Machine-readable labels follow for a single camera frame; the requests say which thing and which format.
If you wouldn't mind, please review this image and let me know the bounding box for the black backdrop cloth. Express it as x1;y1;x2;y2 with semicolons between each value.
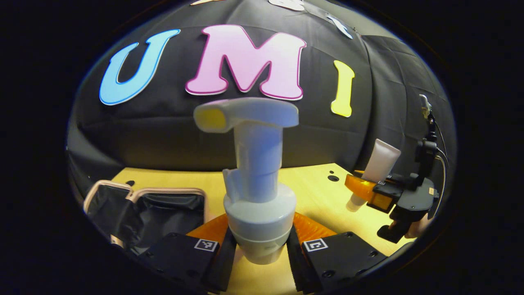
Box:
68;0;457;197

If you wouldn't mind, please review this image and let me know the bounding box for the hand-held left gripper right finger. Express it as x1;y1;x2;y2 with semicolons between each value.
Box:
286;212;387;295

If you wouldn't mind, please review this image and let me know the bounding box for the white pump bottle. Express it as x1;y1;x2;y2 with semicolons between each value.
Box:
193;97;299;265

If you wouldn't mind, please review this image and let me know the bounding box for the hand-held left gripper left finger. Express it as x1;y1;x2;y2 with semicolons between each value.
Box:
137;213;238;293

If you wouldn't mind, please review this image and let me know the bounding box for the white squeeze tube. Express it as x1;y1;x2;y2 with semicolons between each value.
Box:
346;138;402;212

